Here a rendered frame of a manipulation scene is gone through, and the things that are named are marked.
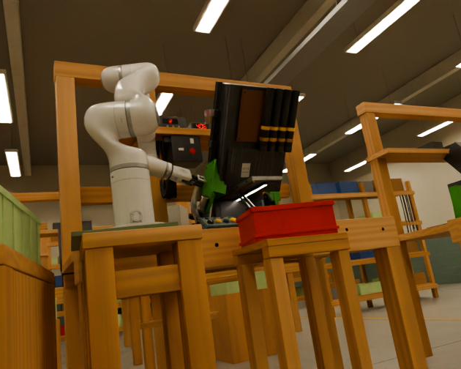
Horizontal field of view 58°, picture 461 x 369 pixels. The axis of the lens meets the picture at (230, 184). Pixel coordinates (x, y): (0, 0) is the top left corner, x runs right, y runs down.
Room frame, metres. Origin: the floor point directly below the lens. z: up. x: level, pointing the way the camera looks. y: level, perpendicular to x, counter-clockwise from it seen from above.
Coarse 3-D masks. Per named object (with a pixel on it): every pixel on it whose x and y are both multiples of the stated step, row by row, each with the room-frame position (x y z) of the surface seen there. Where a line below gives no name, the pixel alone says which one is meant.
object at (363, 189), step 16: (320, 192) 7.07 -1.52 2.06; (336, 192) 7.20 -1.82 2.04; (352, 192) 7.35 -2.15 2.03; (368, 192) 7.47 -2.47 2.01; (400, 192) 7.75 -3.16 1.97; (368, 208) 7.43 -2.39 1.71; (416, 224) 7.84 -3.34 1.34; (352, 256) 7.53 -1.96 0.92; (368, 256) 7.40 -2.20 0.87; (416, 256) 7.75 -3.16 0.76; (416, 272) 7.93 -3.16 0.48; (336, 288) 7.03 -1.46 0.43; (368, 288) 7.30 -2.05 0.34; (432, 288) 7.94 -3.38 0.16; (336, 304) 6.91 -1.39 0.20; (368, 304) 7.83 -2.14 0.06
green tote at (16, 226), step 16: (0, 192) 0.89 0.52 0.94; (0, 208) 0.91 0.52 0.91; (16, 208) 1.03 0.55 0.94; (0, 224) 0.90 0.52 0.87; (16, 224) 1.03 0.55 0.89; (32, 224) 1.20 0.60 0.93; (0, 240) 0.90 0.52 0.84; (16, 240) 1.03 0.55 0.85; (32, 240) 1.20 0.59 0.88; (32, 256) 1.19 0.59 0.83
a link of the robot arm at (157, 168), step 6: (150, 156) 1.84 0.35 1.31; (150, 162) 1.82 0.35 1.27; (156, 162) 1.83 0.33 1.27; (162, 162) 1.85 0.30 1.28; (150, 168) 1.82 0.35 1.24; (156, 168) 1.83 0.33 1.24; (162, 168) 1.85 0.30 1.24; (150, 174) 1.86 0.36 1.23; (156, 174) 1.86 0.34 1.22; (162, 174) 1.86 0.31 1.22
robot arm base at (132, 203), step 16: (112, 176) 1.21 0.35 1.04; (128, 176) 1.19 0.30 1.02; (144, 176) 1.21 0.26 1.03; (112, 192) 1.22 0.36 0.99; (128, 192) 1.19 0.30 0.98; (144, 192) 1.21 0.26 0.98; (128, 208) 1.19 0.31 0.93; (144, 208) 1.21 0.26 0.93; (128, 224) 1.15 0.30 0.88; (144, 224) 1.17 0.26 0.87
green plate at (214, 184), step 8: (216, 160) 1.91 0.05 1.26; (208, 168) 1.96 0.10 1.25; (216, 168) 1.92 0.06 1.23; (208, 176) 1.95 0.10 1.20; (216, 176) 1.91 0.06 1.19; (208, 184) 1.93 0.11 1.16; (216, 184) 1.91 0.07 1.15; (224, 184) 1.93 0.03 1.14; (208, 192) 1.91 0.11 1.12; (216, 192) 1.91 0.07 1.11; (224, 192) 1.93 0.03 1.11
